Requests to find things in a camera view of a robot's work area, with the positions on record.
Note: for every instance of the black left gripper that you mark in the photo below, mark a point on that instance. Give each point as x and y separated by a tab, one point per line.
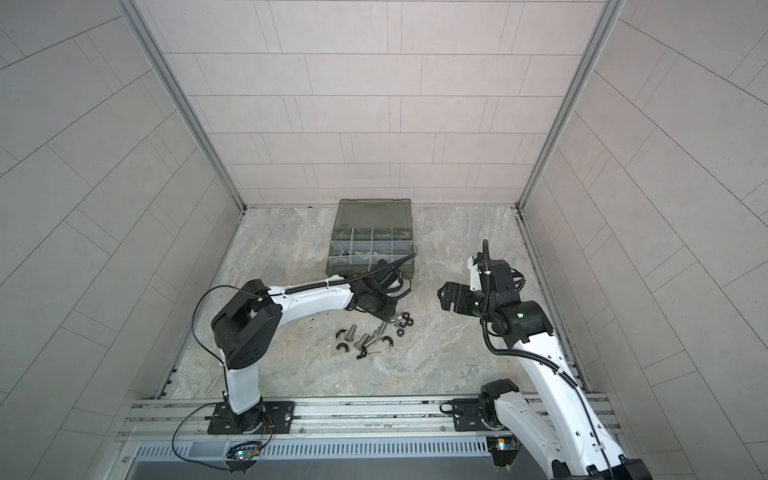
390	311

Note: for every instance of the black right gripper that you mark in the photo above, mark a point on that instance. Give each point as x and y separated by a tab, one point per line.
459	305

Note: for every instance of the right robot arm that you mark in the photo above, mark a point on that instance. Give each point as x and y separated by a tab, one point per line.
572	443

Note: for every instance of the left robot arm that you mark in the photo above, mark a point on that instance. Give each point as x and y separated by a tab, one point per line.
246	325

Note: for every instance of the green plastic organizer box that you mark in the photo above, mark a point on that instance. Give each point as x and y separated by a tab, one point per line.
375	230

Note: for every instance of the white ventilation grille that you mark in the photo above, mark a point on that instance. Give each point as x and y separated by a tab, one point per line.
329	448

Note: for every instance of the small electronics board right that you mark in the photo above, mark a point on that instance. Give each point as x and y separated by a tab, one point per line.
503	451

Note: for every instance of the small electronics board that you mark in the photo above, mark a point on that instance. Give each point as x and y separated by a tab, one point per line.
503	451
245	453

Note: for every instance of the small electronics board left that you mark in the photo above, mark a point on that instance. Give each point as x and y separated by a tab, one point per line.
245	453

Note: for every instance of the aluminium corner profile right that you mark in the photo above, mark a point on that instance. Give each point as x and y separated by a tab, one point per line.
600	34

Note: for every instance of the aluminium corner profile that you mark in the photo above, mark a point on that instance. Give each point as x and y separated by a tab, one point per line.
139	28
600	34

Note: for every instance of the aluminium corner profile left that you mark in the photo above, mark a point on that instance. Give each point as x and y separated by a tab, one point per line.
139	28

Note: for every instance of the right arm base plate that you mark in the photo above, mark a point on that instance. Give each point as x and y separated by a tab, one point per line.
471	414

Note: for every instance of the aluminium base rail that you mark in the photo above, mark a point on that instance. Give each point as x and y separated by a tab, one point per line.
310	417

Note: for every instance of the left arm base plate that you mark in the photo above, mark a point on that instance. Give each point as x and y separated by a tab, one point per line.
267	417

